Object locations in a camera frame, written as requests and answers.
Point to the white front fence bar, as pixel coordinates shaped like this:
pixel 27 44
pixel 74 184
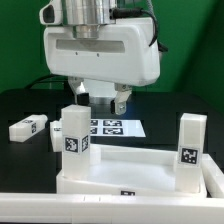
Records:
pixel 104 209

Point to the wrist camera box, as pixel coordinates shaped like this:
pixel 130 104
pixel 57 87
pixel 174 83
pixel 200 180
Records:
pixel 51 14

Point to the white sheet with markers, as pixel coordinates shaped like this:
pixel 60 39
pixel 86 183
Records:
pixel 117 128

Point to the white fence bar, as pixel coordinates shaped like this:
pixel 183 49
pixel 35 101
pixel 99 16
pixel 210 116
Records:
pixel 104 209
pixel 213 177

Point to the white right fence bar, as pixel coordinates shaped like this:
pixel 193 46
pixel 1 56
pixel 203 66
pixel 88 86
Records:
pixel 213 177

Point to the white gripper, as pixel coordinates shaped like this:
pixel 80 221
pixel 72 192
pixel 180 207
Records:
pixel 124 54

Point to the white desk top tray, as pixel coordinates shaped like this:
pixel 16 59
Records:
pixel 128 171

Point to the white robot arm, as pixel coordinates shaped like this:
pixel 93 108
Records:
pixel 85 18

